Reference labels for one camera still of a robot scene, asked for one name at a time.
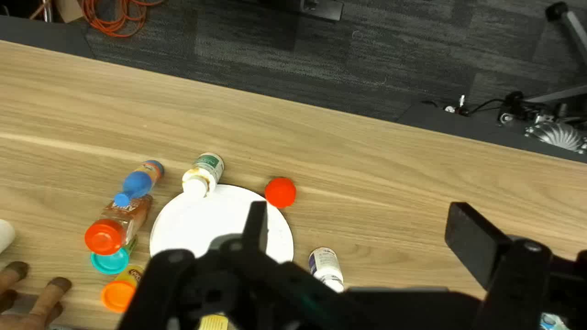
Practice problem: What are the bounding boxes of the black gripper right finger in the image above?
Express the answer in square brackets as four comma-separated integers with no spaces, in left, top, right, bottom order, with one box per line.
[443,202,515,292]

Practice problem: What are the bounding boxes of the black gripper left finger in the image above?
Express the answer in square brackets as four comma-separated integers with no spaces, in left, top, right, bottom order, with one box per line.
[242,200,271,264]

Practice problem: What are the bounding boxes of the orange plush ball toy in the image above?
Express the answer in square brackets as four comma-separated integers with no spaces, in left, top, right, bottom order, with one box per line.
[264,176,298,211]

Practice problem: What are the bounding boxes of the large white pill bottle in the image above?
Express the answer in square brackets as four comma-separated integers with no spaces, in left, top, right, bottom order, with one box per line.
[306,246,346,294]

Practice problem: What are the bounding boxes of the brown spice bottle orange cap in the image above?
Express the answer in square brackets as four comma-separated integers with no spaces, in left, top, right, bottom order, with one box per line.
[82,195,154,257]

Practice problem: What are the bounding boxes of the orange lid putty tub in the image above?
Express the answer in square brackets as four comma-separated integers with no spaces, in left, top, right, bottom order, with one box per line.
[99,266,146,316]

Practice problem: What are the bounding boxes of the white round plate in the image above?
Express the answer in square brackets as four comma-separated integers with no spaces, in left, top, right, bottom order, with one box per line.
[148,184,295,266]

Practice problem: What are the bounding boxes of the brown moose plush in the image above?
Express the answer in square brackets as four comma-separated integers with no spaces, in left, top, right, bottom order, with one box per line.
[0,261,73,330]

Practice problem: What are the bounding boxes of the white bottle green label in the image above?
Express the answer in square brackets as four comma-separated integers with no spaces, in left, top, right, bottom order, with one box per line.
[179,152,225,200]

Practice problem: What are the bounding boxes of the small blue bottle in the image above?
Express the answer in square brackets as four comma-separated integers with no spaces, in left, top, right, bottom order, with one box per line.
[111,160,166,211]

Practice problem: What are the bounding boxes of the black office chair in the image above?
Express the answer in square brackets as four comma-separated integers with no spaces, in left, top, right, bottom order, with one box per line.
[497,0,587,154]

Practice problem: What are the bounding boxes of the white paper cup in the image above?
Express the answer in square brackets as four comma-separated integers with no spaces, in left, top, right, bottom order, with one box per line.
[0,218,16,255]

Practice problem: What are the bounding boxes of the brown cardboard piece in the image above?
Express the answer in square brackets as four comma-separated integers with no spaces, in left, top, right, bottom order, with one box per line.
[25,0,88,26]

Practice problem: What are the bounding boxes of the black floor cable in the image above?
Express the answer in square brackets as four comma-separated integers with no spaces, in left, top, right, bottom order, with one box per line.
[423,90,528,119]

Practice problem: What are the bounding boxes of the orange extension cord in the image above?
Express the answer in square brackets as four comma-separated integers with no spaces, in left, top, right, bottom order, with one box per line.
[76,0,166,41]

